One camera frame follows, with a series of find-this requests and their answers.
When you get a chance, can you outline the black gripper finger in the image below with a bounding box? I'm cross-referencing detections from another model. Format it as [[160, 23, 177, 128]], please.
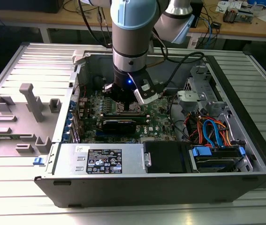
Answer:
[[133, 94, 140, 112], [111, 87, 134, 111]]

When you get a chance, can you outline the metal socket cover frame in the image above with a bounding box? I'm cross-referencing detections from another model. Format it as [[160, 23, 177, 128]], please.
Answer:
[[116, 102, 145, 115]]

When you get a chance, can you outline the black graphics card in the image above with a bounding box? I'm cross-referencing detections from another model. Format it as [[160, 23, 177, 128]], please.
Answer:
[[101, 118, 138, 135]]

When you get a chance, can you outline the green motherboard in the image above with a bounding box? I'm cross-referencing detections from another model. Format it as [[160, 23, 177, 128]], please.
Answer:
[[78, 90, 178, 144]]

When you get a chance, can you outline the silver metal drive cage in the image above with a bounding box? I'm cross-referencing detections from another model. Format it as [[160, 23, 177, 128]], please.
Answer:
[[183, 65, 220, 104]]

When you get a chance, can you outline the silver power supply with label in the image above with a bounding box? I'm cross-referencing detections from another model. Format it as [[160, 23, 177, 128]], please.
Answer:
[[52, 142, 145, 176]]

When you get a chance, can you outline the black PC case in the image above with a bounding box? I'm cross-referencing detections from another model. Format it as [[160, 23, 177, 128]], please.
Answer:
[[33, 48, 266, 209]]

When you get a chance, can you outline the tall black box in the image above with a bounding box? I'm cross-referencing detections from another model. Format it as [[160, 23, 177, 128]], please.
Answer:
[[192, 0, 205, 28]]

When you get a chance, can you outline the hard disk in blue carrier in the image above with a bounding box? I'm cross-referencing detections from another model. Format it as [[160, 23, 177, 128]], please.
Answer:
[[189, 145, 246, 173]]

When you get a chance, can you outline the grey plastic parts rack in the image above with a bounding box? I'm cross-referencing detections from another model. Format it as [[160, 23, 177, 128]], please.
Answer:
[[0, 83, 62, 158]]

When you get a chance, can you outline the large black box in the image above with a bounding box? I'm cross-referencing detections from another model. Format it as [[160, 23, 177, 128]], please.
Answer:
[[0, 0, 64, 14]]

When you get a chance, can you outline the copper coil transformer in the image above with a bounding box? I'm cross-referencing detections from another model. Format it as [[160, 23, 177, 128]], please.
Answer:
[[223, 6, 239, 23]]

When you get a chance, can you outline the wooden desk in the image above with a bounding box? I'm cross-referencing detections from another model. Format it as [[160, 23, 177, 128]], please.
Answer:
[[0, 0, 266, 44]]

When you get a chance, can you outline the grey electronic device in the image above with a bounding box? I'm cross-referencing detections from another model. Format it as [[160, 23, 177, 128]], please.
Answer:
[[237, 8, 255, 23]]

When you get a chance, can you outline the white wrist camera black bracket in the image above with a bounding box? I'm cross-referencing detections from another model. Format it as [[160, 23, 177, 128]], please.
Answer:
[[127, 72, 164, 105]]

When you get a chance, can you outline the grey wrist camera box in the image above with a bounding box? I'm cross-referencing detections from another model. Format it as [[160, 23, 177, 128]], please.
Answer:
[[102, 83, 114, 95]]

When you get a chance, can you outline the thin black wire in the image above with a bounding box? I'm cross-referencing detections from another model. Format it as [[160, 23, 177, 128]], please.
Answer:
[[167, 93, 190, 143]]

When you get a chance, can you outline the thick black camera cable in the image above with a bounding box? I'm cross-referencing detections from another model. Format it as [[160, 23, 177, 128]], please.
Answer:
[[155, 30, 205, 91]]

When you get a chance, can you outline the silver metal bracket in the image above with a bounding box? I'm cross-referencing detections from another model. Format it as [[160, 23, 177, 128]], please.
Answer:
[[176, 90, 199, 110]]

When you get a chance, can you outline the silver latch handle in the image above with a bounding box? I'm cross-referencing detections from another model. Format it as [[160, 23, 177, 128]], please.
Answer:
[[143, 151, 152, 168]]

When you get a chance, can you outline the blue flat wire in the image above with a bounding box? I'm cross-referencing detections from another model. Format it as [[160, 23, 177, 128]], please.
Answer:
[[202, 119, 225, 149]]

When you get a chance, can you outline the orange red wire bundle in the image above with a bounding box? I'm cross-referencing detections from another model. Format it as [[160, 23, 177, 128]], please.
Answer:
[[188, 113, 236, 147]]

